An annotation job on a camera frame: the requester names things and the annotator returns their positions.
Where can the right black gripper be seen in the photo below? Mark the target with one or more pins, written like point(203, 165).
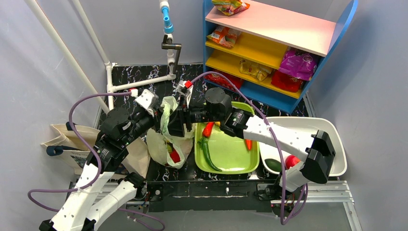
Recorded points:
point(184, 119)

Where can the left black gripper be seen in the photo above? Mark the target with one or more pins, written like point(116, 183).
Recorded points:
point(155, 113)

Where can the translucent white plastic bag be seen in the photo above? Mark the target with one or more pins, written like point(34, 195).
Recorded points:
point(167, 147)

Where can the red strawberry fruit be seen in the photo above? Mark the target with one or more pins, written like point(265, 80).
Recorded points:
point(174, 156)

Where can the beige canvas tote bag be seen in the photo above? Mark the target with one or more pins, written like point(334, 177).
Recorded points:
point(68, 147)

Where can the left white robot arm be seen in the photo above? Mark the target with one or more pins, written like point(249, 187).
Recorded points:
point(80, 212)

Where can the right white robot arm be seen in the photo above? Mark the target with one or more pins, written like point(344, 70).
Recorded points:
point(315, 150)

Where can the red snack bag left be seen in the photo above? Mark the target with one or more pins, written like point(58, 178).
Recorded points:
point(217, 79)

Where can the red snack bag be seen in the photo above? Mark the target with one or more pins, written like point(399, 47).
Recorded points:
point(286, 82)
point(217, 79)

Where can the yellow snack bag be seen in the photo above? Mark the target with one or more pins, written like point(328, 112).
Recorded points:
point(255, 70)

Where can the orange snack bag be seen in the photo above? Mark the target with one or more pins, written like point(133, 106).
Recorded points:
point(224, 36)

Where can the red snack bag right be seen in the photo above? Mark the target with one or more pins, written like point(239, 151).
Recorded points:
point(286, 82)

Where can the purple snack bag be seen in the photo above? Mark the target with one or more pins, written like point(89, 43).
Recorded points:
point(299, 64)

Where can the red chili pepper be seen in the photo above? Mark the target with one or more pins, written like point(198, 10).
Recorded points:
point(208, 129)

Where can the green chili pepper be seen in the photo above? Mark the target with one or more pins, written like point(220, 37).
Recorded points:
point(203, 143)

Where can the green plastic tray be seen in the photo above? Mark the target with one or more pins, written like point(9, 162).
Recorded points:
point(229, 154)

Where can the orange carrot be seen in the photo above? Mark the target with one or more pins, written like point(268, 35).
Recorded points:
point(248, 144)

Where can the dark green avocado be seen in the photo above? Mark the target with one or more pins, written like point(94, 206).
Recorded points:
point(273, 165)

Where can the red apple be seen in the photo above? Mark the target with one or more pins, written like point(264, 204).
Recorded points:
point(291, 161)

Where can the colourful shelf unit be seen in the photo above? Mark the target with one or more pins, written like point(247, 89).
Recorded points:
point(266, 33)

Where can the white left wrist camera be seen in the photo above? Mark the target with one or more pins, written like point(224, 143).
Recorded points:
point(147, 100)

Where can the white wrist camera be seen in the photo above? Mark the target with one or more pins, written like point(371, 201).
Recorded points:
point(184, 88)
point(147, 100)

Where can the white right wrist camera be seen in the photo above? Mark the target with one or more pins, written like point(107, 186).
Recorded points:
point(184, 88)

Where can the white pvc pipe frame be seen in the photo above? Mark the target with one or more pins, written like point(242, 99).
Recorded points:
point(173, 49)

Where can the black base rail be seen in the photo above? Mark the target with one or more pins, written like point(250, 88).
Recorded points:
point(205, 195)

